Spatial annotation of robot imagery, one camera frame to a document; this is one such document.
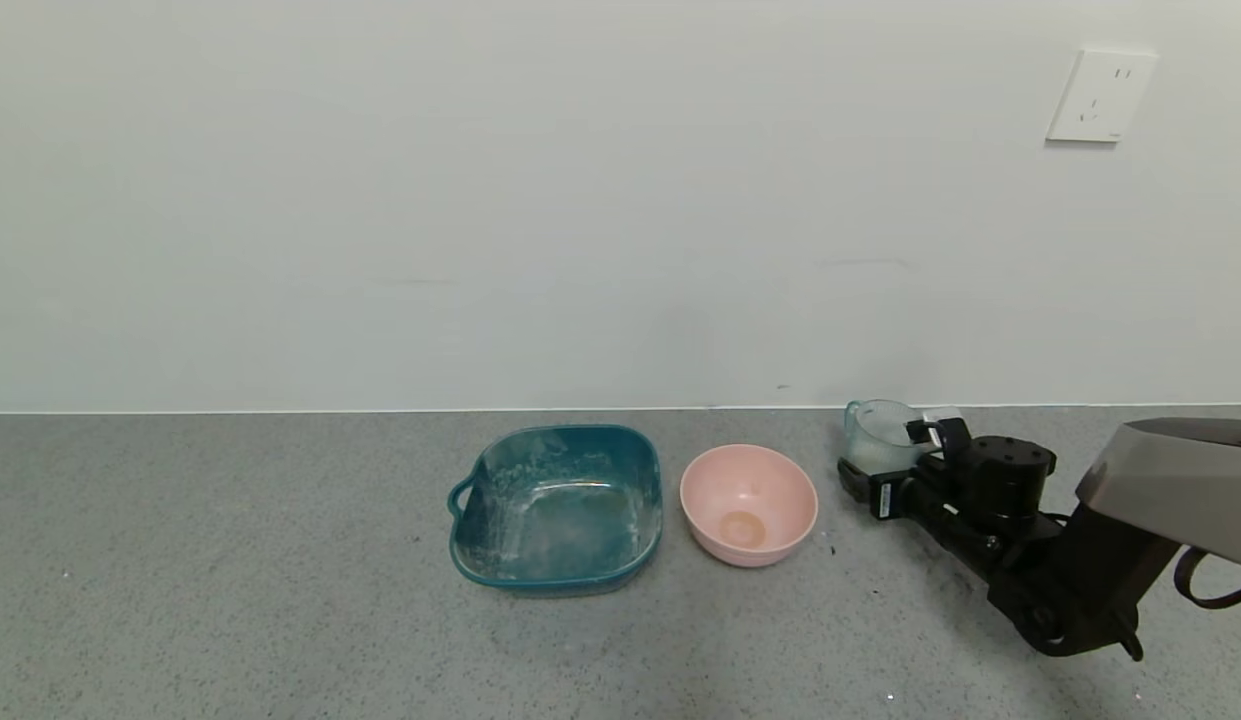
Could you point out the teal square plastic tray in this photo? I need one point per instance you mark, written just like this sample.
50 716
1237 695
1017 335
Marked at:
555 510

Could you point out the ribbed translucent plastic cup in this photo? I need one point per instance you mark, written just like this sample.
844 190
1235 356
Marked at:
878 435

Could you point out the white wall socket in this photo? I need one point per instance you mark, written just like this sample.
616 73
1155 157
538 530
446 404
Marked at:
1100 96

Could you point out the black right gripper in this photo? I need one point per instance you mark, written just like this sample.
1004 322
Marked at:
881 496

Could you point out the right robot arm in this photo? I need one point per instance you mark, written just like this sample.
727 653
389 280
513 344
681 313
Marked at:
1170 480

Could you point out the pink ribbed bowl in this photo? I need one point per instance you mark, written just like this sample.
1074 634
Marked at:
748 505

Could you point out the beige speckled powder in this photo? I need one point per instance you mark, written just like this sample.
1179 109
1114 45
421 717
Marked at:
875 460

